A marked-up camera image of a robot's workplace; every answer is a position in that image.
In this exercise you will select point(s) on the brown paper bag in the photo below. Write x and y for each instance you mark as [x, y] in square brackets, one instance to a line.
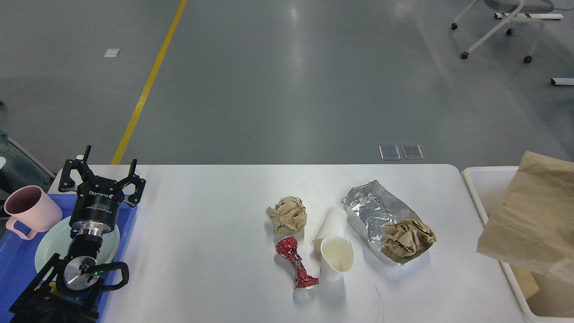
[533, 225]

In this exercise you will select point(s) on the pink mug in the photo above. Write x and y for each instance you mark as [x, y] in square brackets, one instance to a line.
[33, 207]

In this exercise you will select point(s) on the cardboard piece in bin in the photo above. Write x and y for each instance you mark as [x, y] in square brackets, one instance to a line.
[526, 281]

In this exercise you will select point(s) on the white floor bar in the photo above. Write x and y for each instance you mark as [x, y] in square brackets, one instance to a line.
[562, 81]

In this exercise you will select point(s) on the brown paper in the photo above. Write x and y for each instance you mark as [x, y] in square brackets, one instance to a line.
[407, 237]

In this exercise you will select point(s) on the lying white paper cup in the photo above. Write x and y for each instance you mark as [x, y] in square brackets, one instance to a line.
[333, 224]

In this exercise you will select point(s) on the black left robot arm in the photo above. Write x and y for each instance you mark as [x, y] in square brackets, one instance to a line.
[66, 288]

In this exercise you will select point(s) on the crushed red can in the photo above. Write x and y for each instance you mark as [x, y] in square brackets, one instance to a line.
[287, 247]

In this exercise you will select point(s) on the crumpled brown paper ball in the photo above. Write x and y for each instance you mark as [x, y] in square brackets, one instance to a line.
[289, 216]

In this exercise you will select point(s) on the left floor outlet cover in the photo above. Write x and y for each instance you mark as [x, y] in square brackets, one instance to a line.
[389, 152]

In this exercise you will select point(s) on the white office chair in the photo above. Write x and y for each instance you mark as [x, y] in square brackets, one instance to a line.
[517, 11]

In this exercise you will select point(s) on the floor outlet cover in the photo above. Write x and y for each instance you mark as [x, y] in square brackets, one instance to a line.
[389, 152]
[412, 152]

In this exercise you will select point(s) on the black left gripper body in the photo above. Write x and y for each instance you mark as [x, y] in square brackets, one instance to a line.
[97, 203]

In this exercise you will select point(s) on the person in jeans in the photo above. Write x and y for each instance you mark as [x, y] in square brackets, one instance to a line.
[20, 169]

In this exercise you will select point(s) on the upright white paper cup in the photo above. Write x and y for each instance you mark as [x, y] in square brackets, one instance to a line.
[337, 257]

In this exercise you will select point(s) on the light green plate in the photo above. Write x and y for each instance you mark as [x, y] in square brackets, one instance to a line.
[57, 240]

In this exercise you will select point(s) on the aluminium foil tray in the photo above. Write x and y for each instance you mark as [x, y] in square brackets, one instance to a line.
[369, 207]

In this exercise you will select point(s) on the white plastic bin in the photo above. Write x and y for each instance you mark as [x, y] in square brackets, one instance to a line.
[554, 301]

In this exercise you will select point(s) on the right floor outlet cover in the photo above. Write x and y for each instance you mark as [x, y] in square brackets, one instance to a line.
[412, 152]

